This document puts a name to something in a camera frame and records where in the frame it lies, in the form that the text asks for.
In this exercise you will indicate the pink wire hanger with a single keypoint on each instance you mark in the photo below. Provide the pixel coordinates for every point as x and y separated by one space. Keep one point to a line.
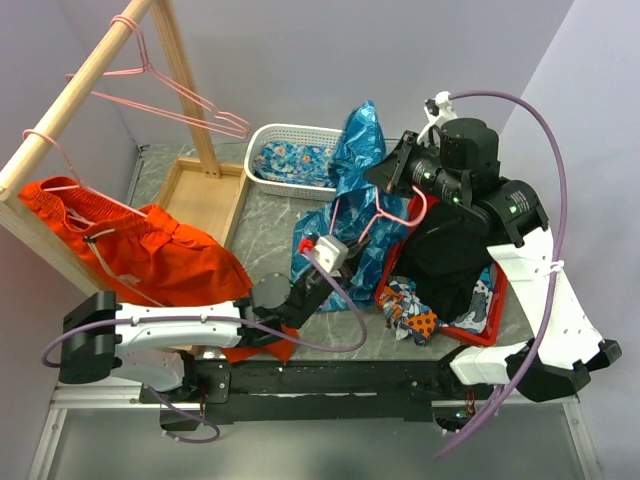
226 123
146 63
400 220

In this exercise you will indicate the orange shorts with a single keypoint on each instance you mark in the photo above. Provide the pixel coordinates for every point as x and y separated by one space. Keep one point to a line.
145 256

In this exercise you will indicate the pink wire hanger top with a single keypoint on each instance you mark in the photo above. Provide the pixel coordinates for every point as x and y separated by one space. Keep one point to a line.
146 63

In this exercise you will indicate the blue floral cloth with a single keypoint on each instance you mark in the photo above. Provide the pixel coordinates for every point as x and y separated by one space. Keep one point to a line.
294 163

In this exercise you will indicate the red plastic bin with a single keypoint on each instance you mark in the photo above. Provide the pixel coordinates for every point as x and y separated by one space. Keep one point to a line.
440 280

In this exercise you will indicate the pink hanger holding orange shorts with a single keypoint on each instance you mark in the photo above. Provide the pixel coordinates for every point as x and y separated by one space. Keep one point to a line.
80 183

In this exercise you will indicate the aluminium frame rail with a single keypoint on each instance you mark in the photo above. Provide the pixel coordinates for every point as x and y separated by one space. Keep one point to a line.
104 432

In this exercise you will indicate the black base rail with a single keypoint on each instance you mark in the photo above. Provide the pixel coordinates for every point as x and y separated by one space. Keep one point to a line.
261 390

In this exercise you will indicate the black garment in bin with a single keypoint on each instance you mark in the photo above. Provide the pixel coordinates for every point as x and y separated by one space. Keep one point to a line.
444 259

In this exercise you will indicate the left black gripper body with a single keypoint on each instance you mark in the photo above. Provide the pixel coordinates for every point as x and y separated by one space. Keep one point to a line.
313 292

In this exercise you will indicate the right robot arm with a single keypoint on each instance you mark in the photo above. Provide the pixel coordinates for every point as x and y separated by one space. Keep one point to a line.
457 163

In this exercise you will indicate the white plastic basket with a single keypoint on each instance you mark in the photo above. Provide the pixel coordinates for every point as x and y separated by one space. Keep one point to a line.
302 134

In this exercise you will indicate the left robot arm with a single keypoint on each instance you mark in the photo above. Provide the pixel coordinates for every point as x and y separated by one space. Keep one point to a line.
104 338

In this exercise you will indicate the orange patterned cloth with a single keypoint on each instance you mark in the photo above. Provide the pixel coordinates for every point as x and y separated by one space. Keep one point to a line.
410 319

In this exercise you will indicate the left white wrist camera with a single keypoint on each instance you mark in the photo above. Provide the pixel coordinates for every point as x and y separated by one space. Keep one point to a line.
327 250

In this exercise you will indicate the wooden clothes rack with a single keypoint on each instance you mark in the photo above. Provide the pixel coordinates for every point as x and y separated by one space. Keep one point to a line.
199 191

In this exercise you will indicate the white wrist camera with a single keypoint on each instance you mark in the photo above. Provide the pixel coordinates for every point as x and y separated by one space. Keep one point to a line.
327 250
438 110

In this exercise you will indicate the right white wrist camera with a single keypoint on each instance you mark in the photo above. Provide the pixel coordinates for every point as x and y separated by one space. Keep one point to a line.
438 110

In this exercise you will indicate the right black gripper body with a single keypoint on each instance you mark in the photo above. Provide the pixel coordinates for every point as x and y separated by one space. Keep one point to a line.
415 164

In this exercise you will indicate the blue shark print shorts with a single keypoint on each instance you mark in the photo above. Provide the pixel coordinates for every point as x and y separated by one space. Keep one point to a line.
360 147

